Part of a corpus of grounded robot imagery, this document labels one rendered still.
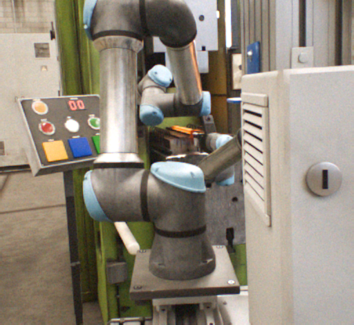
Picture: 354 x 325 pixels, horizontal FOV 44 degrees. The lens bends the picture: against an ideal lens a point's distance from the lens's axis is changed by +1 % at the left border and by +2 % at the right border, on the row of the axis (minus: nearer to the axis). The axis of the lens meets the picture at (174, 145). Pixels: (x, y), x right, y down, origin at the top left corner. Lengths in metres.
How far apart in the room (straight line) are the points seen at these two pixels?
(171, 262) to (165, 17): 0.53
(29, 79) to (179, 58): 6.07
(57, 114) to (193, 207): 0.91
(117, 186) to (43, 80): 6.23
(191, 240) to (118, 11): 0.52
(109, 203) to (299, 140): 0.63
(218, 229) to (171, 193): 1.15
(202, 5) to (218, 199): 0.86
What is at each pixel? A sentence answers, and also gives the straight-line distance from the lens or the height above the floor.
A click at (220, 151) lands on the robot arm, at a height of 1.00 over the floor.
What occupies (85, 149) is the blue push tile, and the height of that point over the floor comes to 1.00.
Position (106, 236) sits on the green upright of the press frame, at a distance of 2.12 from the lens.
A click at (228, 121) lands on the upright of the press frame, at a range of 2.18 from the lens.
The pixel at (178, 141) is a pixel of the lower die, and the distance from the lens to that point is 1.95.
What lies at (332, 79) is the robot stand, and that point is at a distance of 0.37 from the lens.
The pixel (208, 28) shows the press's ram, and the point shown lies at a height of 1.46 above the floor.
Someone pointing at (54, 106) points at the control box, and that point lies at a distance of 1.72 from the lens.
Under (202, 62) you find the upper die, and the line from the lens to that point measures 1.98.
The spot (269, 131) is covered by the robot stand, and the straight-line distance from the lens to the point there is 0.42.
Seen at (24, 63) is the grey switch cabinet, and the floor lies 1.64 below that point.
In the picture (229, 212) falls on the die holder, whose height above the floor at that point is 0.63.
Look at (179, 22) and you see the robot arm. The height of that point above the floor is 1.36.
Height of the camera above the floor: 1.22
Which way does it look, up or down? 8 degrees down
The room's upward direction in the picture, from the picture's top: 3 degrees counter-clockwise
